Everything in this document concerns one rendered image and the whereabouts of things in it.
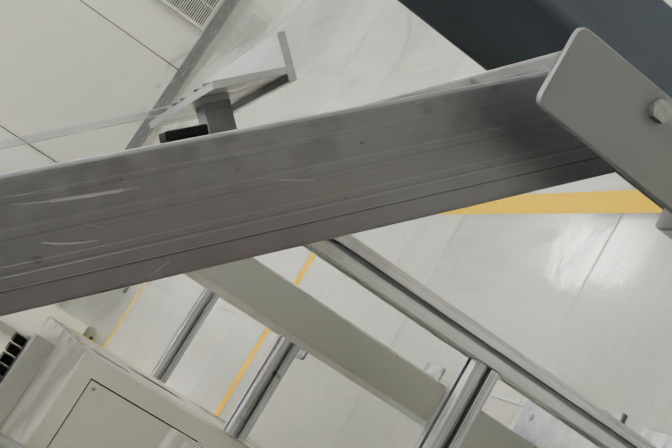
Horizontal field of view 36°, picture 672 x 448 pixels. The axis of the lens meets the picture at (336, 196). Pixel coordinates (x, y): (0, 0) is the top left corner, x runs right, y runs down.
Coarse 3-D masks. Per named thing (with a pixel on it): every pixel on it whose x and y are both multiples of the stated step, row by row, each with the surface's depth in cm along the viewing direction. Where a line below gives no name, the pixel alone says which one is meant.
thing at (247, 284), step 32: (224, 288) 141; (256, 288) 143; (288, 288) 145; (288, 320) 144; (320, 320) 146; (320, 352) 146; (352, 352) 148; (384, 352) 150; (384, 384) 149; (416, 384) 151; (416, 416) 152; (480, 416) 155; (544, 416) 169
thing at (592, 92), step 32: (576, 32) 52; (576, 64) 52; (608, 64) 52; (544, 96) 51; (576, 96) 51; (608, 96) 52; (640, 96) 53; (576, 128) 51; (608, 128) 52; (640, 128) 53; (608, 160) 52; (640, 160) 53; (448, 384) 135; (480, 384) 134; (448, 416) 131
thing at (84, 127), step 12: (156, 108) 153; (168, 108) 154; (108, 120) 150; (120, 120) 151; (132, 120) 152; (48, 132) 147; (60, 132) 147; (72, 132) 148; (0, 144) 144; (12, 144) 145
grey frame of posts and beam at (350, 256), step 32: (320, 256) 128; (352, 256) 128; (384, 288) 128; (416, 288) 130; (416, 320) 133; (448, 320) 133; (480, 352) 133; (512, 352) 135; (512, 384) 136; (544, 384) 137; (576, 416) 138; (608, 416) 140
